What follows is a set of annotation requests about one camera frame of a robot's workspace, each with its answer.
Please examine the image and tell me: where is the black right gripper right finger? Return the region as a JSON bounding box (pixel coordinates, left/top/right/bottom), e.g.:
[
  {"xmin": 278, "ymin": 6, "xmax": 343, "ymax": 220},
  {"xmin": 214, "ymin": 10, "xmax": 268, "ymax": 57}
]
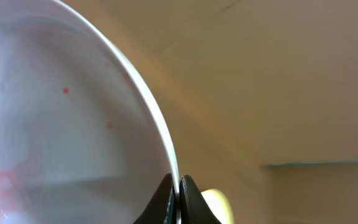
[{"xmin": 180, "ymin": 175, "xmax": 221, "ymax": 224}]

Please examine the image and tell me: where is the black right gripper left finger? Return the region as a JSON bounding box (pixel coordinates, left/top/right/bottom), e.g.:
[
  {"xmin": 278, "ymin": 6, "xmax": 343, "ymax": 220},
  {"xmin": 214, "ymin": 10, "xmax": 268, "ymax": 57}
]
[{"xmin": 134, "ymin": 174, "xmax": 176, "ymax": 224}]

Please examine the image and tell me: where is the yellow-green plate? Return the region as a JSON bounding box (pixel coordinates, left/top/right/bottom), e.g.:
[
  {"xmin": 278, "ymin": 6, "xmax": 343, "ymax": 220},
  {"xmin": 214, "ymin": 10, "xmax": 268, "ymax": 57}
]
[{"xmin": 201, "ymin": 189, "xmax": 234, "ymax": 224}]

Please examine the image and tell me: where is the white plate with red stain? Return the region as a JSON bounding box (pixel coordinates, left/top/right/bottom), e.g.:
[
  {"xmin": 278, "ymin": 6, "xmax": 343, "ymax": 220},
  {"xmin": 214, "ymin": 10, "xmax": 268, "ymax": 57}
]
[{"xmin": 0, "ymin": 0, "xmax": 180, "ymax": 224}]

